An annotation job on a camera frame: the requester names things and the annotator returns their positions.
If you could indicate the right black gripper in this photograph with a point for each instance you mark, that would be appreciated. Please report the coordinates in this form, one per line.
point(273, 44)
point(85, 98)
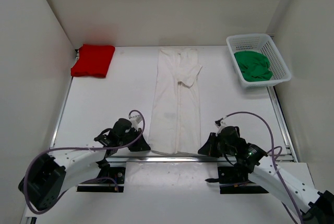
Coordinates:
point(209, 149)

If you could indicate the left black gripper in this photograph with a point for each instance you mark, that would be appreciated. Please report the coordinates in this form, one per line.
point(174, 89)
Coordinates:
point(141, 144)

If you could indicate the white t shirt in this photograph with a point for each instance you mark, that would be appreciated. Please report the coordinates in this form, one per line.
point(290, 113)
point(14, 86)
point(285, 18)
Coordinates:
point(175, 121)

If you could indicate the green t shirt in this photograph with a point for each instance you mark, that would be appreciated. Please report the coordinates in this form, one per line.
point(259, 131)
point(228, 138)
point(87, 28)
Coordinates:
point(254, 66)

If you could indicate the red t shirt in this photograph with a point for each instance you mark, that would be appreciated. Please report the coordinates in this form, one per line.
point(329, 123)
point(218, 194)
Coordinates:
point(94, 61)

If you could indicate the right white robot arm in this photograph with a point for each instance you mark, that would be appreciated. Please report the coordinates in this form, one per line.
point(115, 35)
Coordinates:
point(312, 205)

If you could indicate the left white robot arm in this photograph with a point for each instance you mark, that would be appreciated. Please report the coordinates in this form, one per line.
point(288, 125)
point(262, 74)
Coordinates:
point(53, 172)

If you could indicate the white plastic basket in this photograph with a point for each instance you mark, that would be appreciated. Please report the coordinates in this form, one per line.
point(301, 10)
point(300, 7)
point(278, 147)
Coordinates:
point(263, 44)

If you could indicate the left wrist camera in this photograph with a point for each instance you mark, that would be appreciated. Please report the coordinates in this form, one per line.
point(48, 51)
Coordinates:
point(135, 120)

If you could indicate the aluminium table rail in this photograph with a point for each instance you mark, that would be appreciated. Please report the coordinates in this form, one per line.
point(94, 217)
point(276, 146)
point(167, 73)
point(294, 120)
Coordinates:
point(165, 159)

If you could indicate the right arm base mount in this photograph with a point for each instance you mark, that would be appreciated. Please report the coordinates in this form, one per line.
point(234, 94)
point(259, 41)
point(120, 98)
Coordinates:
point(234, 180)

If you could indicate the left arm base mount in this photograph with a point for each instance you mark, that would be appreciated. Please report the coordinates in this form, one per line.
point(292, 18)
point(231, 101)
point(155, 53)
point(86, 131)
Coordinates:
point(111, 179)

